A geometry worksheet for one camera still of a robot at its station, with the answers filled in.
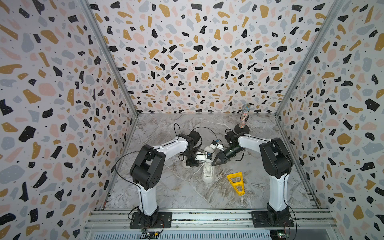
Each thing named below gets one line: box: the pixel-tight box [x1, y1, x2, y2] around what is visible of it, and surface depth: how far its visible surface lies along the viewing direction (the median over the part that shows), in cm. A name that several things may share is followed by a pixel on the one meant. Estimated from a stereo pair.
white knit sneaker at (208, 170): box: [201, 145, 215, 184], surface depth 87 cm
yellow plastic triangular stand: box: [226, 172, 245, 196], surface depth 89 cm
